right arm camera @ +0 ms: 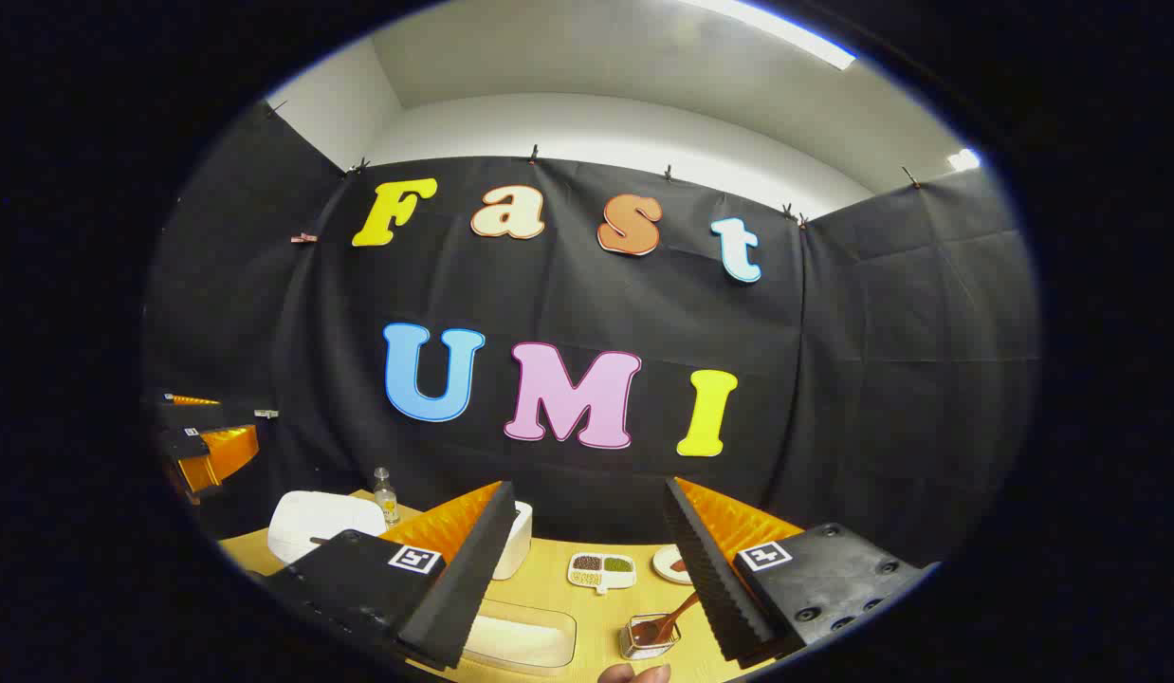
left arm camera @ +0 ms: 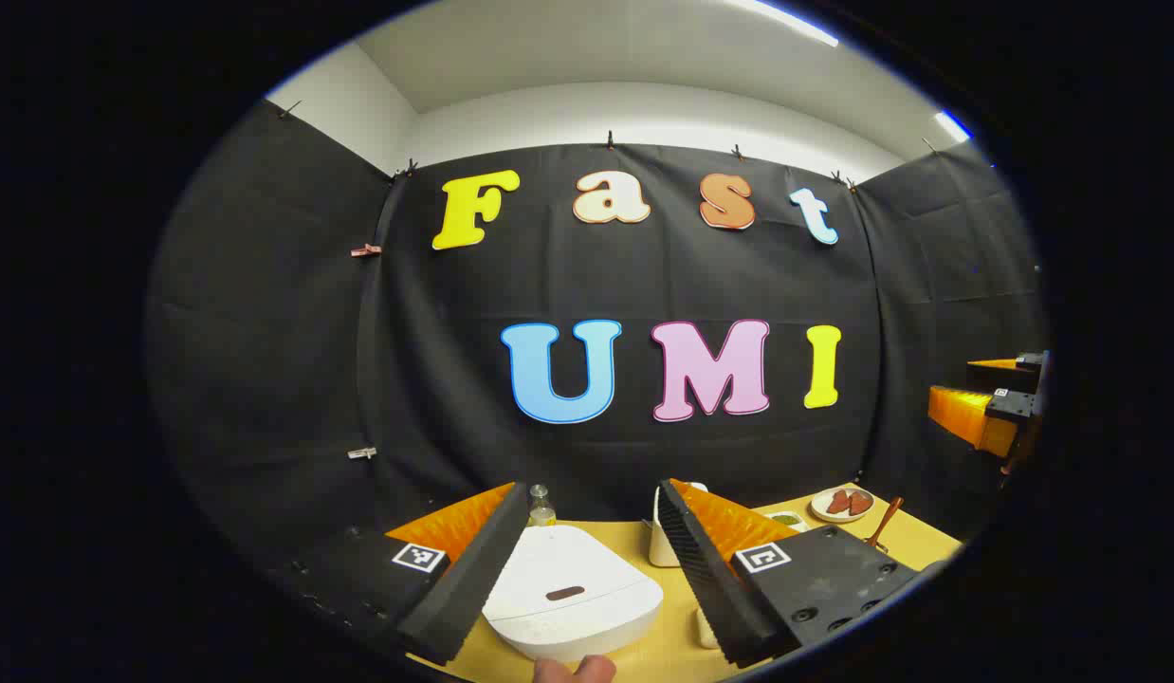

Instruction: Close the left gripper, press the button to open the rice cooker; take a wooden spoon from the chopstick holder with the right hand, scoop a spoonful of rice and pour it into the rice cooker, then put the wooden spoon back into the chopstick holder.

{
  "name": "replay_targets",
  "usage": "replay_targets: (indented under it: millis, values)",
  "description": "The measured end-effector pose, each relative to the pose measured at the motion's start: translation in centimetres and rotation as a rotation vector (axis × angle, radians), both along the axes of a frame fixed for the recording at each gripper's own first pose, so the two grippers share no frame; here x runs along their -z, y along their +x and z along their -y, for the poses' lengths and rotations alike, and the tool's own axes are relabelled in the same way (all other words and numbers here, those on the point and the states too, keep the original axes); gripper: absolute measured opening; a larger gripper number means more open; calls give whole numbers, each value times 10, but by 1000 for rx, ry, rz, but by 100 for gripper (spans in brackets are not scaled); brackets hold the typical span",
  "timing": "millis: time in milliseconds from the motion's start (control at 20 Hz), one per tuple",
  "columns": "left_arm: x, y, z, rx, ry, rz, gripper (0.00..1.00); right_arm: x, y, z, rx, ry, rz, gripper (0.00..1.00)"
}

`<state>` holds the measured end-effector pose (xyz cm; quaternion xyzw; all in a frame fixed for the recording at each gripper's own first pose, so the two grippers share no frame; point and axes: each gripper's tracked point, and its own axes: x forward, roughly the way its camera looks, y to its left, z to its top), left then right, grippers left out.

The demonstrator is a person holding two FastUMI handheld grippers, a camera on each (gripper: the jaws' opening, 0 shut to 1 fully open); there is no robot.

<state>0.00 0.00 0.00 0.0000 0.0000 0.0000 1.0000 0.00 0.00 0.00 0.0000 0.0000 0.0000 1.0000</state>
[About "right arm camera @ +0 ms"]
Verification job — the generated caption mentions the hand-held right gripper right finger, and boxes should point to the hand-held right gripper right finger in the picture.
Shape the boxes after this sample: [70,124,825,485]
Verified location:
[665,477,939,665]

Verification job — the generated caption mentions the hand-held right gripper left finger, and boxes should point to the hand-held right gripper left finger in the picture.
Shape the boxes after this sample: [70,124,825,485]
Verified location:
[265,481,518,670]

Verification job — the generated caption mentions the brown wooden spoon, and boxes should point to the brown wooden spoon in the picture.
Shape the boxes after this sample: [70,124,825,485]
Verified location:
[631,592,702,646]

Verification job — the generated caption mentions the clear rice container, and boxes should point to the clear rice container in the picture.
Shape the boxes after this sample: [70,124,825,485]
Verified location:
[462,598,578,671]

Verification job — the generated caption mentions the clear wire chopstick holder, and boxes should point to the clear wire chopstick holder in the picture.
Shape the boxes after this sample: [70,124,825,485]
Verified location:
[619,614,683,661]

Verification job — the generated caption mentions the white rice cooker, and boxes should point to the white rice cooker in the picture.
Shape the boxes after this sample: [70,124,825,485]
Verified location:
[267,490,389,565]

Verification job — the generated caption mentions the round white plate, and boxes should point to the round white plate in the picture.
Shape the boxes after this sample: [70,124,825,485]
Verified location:
[651,544,692,585]

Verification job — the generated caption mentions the white toaster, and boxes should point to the white toaster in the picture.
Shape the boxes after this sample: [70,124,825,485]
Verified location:
[492,501,534,581]

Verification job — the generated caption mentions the divided white bean dish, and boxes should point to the divided white bean dish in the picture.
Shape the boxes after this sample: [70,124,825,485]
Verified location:
[567,552,637,596]

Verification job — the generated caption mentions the black backdrop cloth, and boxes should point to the black backdrop cloth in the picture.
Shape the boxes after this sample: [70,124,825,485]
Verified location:
[141,100,1041,570]

